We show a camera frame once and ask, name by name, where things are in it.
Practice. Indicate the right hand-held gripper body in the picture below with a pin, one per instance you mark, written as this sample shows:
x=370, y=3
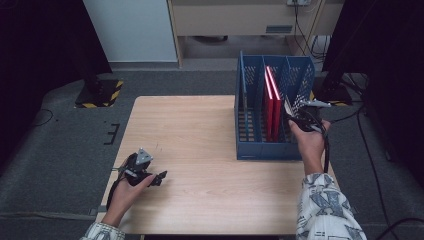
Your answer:
x=310, y=118

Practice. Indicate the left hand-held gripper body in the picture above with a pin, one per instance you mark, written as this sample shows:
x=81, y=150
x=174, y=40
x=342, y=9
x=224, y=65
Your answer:
x=136, y=168

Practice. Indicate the red illustrated book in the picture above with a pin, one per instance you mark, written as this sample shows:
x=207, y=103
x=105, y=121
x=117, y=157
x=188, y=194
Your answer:
x=277, y=116
x=268, y=120

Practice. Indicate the blue plastic file rack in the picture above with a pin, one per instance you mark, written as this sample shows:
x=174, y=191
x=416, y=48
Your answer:
x=246, y=153

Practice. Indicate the person's right hand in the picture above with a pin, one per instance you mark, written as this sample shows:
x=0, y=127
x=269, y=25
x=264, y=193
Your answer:
x=313, y=146

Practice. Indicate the person's left hand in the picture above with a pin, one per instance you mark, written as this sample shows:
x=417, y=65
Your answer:
x=123, y=200

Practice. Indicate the black yellow striped stand base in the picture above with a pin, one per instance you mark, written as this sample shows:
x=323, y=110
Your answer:
x=336, y=95
x=100, y=95

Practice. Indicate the grey tape piece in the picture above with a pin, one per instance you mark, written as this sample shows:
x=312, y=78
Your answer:
x=96, y=210

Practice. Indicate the dark curtain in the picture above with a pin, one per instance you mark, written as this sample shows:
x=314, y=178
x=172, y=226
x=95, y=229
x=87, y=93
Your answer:
x=393, y=50

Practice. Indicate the white power strip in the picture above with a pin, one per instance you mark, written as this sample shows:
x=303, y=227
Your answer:
x=298, y=2

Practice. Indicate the beige cabinet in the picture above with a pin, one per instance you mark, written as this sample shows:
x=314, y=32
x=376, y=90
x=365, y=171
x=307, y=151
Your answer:
x=233, y=20

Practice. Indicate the white panel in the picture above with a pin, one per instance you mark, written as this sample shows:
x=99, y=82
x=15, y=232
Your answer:
x=133, y=30

